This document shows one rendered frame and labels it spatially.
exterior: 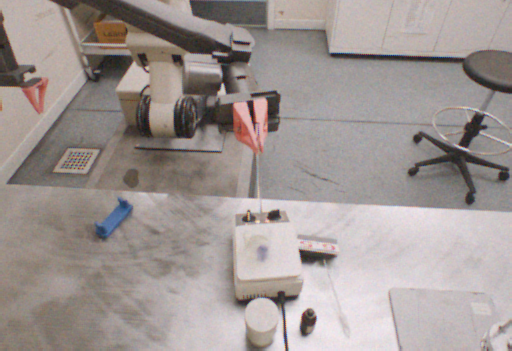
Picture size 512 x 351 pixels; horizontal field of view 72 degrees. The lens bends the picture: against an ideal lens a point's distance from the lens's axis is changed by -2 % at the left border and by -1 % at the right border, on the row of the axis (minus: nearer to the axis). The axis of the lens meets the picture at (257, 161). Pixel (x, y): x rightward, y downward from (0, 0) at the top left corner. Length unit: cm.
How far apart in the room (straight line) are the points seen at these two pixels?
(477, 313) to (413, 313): 12
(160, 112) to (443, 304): 108
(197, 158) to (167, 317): 93
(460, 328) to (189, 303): 51
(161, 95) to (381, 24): 205
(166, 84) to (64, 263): 76
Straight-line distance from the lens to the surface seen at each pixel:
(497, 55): 205
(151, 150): 166
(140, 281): 81
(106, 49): 292
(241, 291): 71
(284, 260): 69
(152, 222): 88
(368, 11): 298
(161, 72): 139
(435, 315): 80
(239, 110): 52
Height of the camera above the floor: 144
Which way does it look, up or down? 44 degrees down
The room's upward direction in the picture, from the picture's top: straight up
